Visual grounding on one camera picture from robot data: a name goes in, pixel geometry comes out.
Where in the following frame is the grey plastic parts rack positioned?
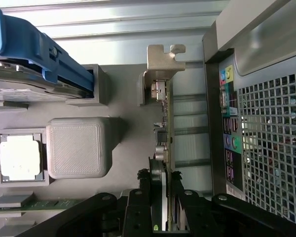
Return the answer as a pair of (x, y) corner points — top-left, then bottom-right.
(0, 63), (171, 223)

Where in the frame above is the green RAM stick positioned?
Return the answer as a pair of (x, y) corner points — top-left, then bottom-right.
(0, 197), (79, 212)

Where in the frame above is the black open PC case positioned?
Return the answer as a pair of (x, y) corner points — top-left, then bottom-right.
(201, 0), (296, 223)

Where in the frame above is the silver CPU chip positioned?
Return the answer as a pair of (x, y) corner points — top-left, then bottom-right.
(0, 140), (44, 182)

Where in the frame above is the hard disk with blue bracket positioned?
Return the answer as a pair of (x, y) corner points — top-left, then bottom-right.
(0, 7), (94, 102)

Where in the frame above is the grey plastic case handle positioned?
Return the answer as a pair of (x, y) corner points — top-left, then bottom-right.
(216, 0), (296, 77)

